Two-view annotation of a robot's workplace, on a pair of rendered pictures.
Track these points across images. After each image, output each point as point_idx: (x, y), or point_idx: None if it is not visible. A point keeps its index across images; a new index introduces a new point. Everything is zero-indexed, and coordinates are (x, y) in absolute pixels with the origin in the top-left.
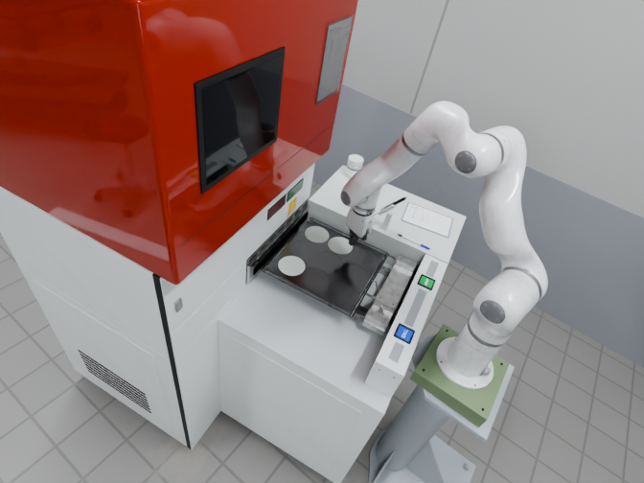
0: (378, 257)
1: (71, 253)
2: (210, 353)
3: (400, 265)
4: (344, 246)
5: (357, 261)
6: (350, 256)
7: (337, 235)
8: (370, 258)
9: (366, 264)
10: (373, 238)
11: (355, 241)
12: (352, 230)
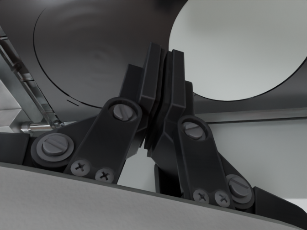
0: (60, 96)
1: None
2: None
3: (2, 111)
4: (213, 53)
5: (96, 12)
6: (149, 12)
7: (276, 95)
8: (74, 72)
9: (49, 21)
10: (131, 157)
11: (120, 89)
12: (174, 201)
